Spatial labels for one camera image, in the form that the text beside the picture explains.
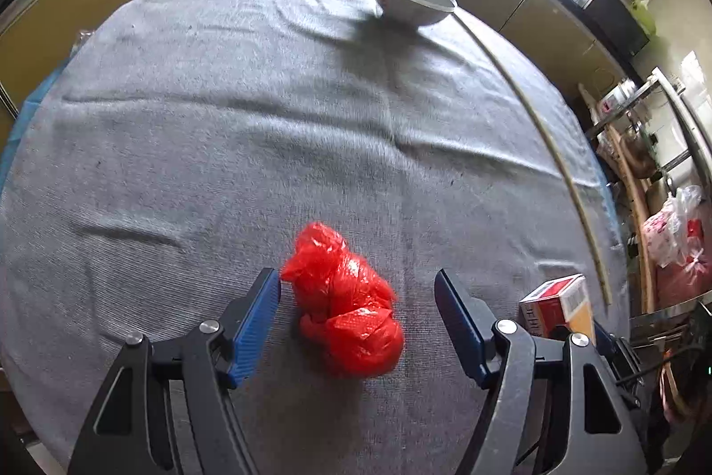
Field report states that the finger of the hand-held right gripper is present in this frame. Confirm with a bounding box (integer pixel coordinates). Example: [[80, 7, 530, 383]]
[[592, 319, 647, 410]]

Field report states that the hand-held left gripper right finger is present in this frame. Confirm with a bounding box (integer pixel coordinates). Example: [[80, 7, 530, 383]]
[[434, 268, 649, 475]]

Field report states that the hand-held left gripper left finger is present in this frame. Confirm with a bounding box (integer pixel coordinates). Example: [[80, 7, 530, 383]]
[[67, 268, 282, 475]]

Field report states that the pink cardboard box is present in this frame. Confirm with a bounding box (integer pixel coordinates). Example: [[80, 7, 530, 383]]
[[519, 273, 597, 342]]

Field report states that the red plastic bag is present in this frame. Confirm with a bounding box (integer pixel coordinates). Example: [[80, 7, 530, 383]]
[[281, 222, 404, 378]]

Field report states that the red plastic sack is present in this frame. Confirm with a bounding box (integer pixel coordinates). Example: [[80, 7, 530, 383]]
[[656, 252, 712, 309]]

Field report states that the white printed plastic bag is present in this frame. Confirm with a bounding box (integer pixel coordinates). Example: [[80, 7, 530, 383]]
[[642, 186, 712, 270]]

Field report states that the long thin stick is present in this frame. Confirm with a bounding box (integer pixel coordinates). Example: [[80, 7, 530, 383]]
[[456, 13, 613, 306]]

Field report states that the grey tablecloth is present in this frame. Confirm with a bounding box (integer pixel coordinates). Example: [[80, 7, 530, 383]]
[[0, 0, 632, 475]]

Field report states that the metal storage rack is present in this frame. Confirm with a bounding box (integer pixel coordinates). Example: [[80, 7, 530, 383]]
[[578, 66, 712, 320]]

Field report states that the blue table cover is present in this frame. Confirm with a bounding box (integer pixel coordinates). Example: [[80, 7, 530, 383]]
[[0, 57, 76, 198]]

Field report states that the black countertop appliance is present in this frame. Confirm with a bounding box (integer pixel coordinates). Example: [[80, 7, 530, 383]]
[[567, 0, 651, 57]]

